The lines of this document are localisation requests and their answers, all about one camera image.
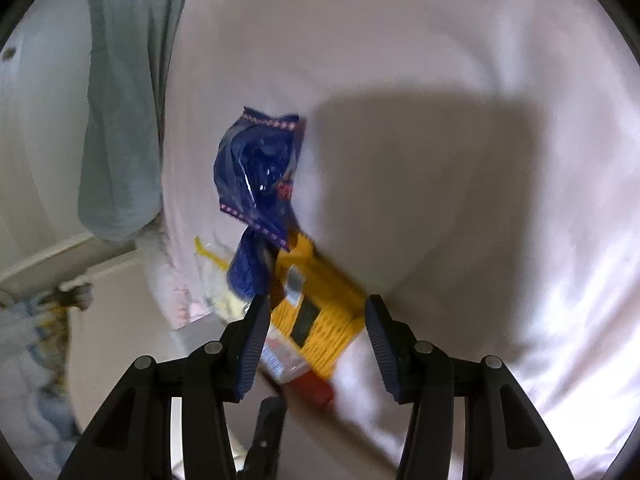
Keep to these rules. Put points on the red snack packet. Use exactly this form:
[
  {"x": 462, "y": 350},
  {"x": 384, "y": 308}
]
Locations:
[{"x": 313, "y": 390}]

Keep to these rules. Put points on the grey-green blanket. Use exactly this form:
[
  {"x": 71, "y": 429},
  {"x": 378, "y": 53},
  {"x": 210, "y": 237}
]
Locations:
[{"x": 120, "y": 189}]

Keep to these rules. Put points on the small bottle with white pills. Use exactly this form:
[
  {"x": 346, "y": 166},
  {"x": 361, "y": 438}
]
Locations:
[{"x": 280, "y": 359}]

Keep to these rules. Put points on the large dark blue snack bag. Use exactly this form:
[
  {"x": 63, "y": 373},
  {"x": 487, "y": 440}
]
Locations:
[{"x": 254, "y": 172}]

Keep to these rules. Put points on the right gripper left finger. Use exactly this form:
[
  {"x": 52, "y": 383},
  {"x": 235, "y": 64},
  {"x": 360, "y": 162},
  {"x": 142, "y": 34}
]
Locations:
[{"x": 129, "y": 436}]

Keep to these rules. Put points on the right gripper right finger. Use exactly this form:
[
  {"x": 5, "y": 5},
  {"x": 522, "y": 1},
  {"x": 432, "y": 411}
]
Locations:
[{"x": 505, "y": 437}]

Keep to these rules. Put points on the yellow snack packet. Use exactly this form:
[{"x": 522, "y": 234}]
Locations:
[{"x": 316, "y": 306}]

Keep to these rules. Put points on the clear yellow-trimmed bread packet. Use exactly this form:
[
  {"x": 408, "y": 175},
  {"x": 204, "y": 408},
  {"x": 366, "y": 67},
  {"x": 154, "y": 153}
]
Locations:
[{"x": 214, "y": 261}]

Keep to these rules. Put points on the small dark blue snack bag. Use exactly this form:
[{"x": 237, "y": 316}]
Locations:
[{"x": 251, "y": 268}]

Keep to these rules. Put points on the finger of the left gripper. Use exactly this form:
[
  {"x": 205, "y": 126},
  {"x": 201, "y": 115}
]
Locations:
[{"x": 262, "y": 458}]

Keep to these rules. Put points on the floral pillow with pink frill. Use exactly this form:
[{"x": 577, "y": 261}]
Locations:
[{"x": 166, "y": 283}]

